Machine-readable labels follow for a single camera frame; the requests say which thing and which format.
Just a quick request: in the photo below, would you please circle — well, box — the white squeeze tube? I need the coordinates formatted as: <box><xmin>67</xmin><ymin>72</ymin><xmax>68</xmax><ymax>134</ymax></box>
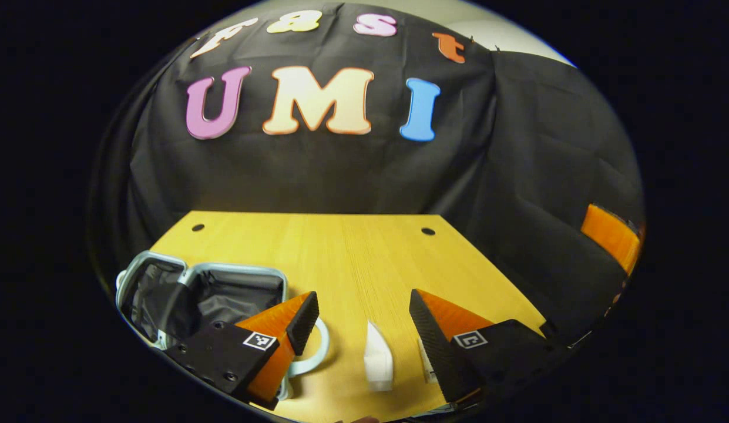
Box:
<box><xmin>363</xmin><ymin>320</ymin><xmax>394</xmax><ymax>393</ymax></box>

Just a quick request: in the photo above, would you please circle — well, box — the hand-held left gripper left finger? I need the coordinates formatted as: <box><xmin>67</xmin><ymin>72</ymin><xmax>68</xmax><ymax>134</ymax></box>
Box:
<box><xmin>163</xmin><ymin>291</ymin><xmax>321</xmax><ymax>411</ymax></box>

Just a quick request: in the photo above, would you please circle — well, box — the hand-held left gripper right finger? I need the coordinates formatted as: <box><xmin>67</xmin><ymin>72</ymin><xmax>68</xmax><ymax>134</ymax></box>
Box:
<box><xmin>408</xmin><ymin>288</ymin><xmax>570</xmax><ymax>406</ymax></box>

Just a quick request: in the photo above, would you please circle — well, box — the white pump bottle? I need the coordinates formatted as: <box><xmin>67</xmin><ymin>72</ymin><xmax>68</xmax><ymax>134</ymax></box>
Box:
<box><xmin>416</xmin><ymin>338</ymin><xmax>438</xmax><ymax>384</ymax></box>

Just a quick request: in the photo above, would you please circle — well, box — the light blue suitcase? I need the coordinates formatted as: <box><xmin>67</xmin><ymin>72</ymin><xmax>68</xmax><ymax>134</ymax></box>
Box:
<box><xmin>115</xmin><ymin>251</ymin><xmax>331</xmax><ymax>403</ymax></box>

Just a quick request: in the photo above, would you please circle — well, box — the black backdrop cloth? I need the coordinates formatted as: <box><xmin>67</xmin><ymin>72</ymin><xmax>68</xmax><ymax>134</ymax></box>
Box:
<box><xmin>88</xmin><ymin>3</ymin><xmax>644</xmax><ymax>347</ymax></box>

